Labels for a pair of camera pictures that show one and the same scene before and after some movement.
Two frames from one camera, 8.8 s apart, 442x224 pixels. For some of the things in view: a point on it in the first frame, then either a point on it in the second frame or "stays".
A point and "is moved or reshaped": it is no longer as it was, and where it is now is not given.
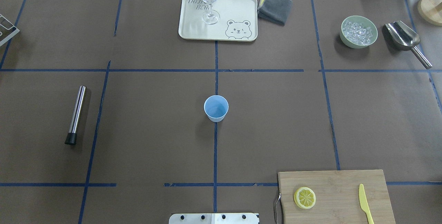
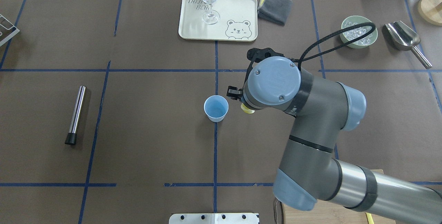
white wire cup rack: x=3 y=41 stays
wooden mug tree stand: x=430 y=10 stays
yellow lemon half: x=304 y=197 is moved or reshaped
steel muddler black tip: x=77 y=117 stays
